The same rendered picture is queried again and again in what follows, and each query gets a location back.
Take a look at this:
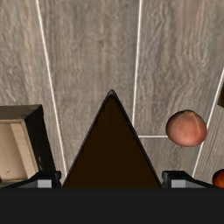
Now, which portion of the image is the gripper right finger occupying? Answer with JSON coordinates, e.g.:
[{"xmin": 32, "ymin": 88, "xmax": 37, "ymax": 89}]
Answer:
[{"xmin": 161, "ymin": 170, "xmax": 208, "ymax": 189}]

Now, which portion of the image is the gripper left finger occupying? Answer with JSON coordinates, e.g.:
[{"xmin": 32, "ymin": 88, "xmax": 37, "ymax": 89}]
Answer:
[{"xmin": 17, "ymin": 170, "xmax": 62, "ymax": 189}]

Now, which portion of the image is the wooden box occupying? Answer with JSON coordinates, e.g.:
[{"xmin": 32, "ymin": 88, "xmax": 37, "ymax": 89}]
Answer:
[{"xmin": 0, "ymin": 104, "xmax": 57, "ymax": 189}]

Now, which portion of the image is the dark brown cake wedge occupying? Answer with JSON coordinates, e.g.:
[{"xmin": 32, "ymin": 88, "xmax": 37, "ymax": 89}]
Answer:
[{"xmin": 61, "ymin": 88, "xmax": 162, "ymax": 189}]

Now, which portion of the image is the orange round fruit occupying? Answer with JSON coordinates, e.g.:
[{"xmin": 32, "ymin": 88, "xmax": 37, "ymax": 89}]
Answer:
[{"xmin": 212, "ymin": 169, "xmax": 224, "ymax": 189}]

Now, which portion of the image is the pink peach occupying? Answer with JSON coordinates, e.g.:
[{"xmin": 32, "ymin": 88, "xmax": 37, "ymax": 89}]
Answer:
[{"xmin": 164, "ymin": 108, "xmax": 208, "ymax": 148}]

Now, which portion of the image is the dark brown object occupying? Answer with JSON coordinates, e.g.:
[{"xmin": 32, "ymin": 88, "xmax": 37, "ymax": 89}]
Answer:
[{"xmin": 216, "ymin": 81, "xmax": 224, "ymax": 109}]

